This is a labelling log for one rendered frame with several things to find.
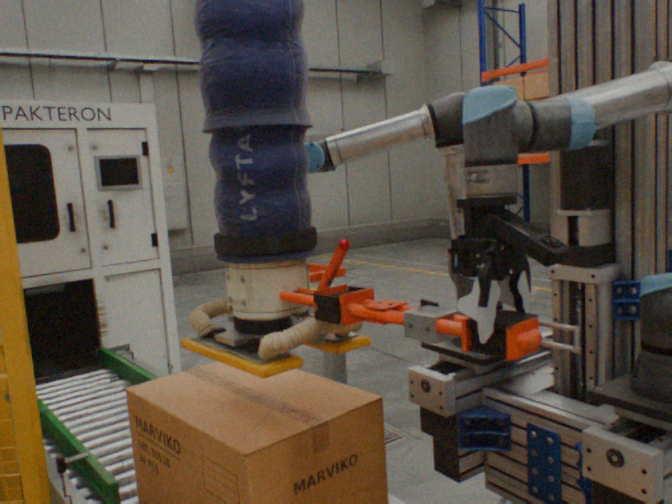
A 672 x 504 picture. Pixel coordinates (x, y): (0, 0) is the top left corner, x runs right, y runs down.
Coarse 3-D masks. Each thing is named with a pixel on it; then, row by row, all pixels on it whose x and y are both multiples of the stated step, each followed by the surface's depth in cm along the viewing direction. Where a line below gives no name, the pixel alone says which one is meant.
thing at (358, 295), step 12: (336, 288) 117; (348, 288) 119; (360, 288) 116; (372, 288) 113; (324, 300) 111; (336, 300) 108; (348, 300) 109; (360, 300) 111; (324, 312) 112; (336, 312) 110; (336, 324) 109; (348, 324) 110
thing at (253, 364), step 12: (192, 348) 133; (204, 348) 130; (216, 348) 128; (228, 348) 126; (240, 348) 126; (252, 348) 122; (216, 360) 126; (228, 360) 122; (240, 360) 119; (252, 360) 118; (264, 360) 116; (276, 360) 117; (288, 360) 117; (300, 360) 118; (252, 372) 115; (264, 372) 113; (276, 372) 115
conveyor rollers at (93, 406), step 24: (48, 384) 298; (72, 384) 297; (96, 384) 295; (120, 384) 293; (72, 408) 263; (96, 408) 261; (120, 408) 259; (72, 432) 237; (96, 432) 235; (120, 432) 232; (96, 456) 217; (120, 456) 213; (72, 480) 196; (120, 480) 196
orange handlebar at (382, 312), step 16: (320, 272) 147; (304, 304) 119; (352, 304) 109; (368, 304) 106; (384, 304) 105; (400, 304) 105; (368, 320) 105; (384, 320) 102; (400, 320) 99; (448, 320) 93; (528, 336) 83
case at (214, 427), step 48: (144, 384) 165; (192, 384) 163; (240, 384) 160; (288, 384) 158; (336, 384) 155; (144, 432) 157; (192, 432) 136; (240, 432) 129; (288, 432) 128; (336, 432) 135; (384, 432) 146; (144, 480) 162; (192, 480) 139; (240, 480) 122; (288, 480) 127; (336, 480) 136; (384, 480) 147
